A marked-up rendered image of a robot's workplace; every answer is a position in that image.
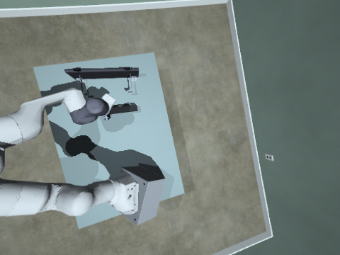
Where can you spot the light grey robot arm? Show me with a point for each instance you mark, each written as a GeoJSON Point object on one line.
{"type": "Point", "coordinates": [29, 198]}

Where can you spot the dark grey rectangular bar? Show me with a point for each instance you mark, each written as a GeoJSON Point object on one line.
{"type": "Point", "coordinates": [124, 109]}

